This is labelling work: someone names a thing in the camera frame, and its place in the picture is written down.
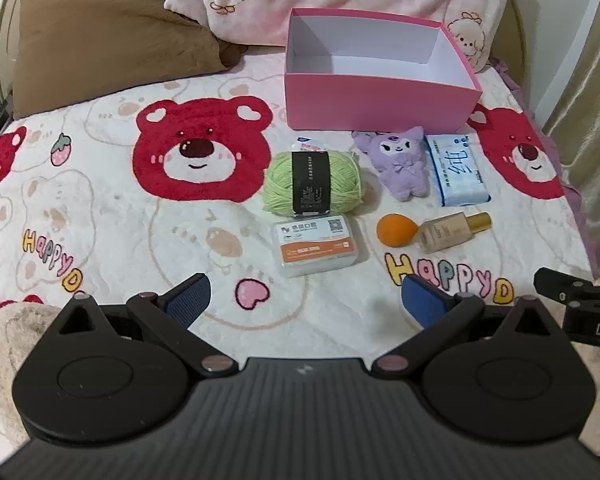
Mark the blue tissue pack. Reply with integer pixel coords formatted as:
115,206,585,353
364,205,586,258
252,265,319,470
424,133,492,207

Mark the green yarn ball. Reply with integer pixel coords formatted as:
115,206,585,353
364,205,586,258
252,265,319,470
262,149,363,218

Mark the orange makeup sponge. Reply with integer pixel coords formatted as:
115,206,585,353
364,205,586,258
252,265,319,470
376,214,420,248

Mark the purple plush toy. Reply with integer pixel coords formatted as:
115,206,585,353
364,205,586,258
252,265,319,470
351,126,431,203

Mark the pink cardboard box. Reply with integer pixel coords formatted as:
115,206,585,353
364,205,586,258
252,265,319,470
283,7,482,133

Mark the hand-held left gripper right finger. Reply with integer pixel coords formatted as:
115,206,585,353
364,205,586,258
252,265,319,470
371,273,557,379

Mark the brown pillow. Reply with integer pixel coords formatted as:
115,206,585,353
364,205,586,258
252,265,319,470
12,0,248,121

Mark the clear plastic box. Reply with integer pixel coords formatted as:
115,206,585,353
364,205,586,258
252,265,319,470
271,215,361,278

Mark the beige curtain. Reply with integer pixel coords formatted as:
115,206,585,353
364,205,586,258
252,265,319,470
540,0,600,243

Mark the white tissue pack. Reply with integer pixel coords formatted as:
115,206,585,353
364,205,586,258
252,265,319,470
289,135,327,153

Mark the bear printed blanket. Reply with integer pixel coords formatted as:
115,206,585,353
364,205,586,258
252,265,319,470
0,52,597,461

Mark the beige fuzzy clothing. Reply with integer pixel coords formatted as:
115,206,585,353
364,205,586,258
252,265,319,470
0,301,68,443

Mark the beige foundation bottle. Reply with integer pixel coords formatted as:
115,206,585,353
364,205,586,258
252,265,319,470
417,212,493,255

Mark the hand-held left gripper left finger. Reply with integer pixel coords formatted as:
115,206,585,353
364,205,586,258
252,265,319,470
54,272,240,379

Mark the beige headboard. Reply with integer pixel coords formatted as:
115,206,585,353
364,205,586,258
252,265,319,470
0,0,529,121

